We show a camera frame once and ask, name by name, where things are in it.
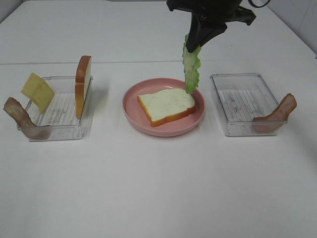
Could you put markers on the bread slice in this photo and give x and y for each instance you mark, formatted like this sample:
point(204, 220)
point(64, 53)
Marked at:
point(82, 79)
point(167, 105)

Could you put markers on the right clear plastic tray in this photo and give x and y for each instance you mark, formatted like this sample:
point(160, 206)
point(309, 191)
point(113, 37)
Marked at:
point(239, 98)

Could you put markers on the yellow cheese slice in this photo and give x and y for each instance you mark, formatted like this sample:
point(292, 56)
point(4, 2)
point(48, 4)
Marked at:
point(38, 91)

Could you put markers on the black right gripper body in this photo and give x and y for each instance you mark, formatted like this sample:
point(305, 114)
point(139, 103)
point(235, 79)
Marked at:
point(214, 10)

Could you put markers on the green lettuce leaf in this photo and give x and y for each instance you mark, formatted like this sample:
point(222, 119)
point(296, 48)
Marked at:
point(191, 64)

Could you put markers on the bacon strip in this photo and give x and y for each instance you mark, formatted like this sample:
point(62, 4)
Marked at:
point(14, 109)
point(277, 115)

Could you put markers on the left clear plastic tray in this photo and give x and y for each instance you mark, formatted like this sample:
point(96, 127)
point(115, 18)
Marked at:
point(59, 121)

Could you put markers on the pink round plate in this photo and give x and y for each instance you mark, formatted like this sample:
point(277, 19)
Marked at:
point(138, 119)

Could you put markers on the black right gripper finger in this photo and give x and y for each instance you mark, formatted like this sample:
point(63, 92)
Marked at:
point(215, 31)
point(199, 33)

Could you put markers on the clear plastic tray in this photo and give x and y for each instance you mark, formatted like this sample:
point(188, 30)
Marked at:
point(59, 121)
point(239, 98)

